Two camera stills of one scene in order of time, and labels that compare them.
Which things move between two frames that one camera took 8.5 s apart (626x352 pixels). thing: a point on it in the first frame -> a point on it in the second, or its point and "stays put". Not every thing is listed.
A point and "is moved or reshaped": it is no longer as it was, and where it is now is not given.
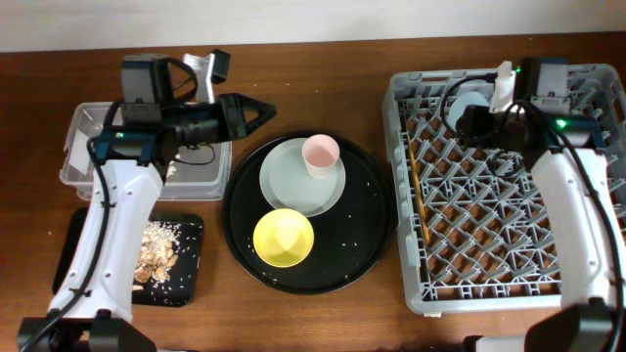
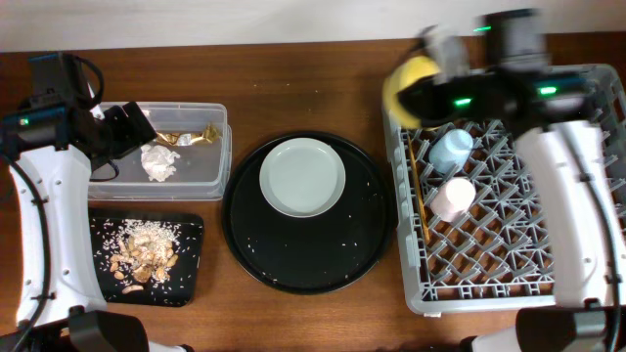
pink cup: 321,153 -> 454,198
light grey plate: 287,183 stays put
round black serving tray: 347,241 stays put
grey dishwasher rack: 472,241 stays put
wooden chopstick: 419,187 stays put
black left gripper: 231,116 -> 123,132
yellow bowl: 284,238 -> 408,72
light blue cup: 459,106 is moved or reshaped
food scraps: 157,253 stays put
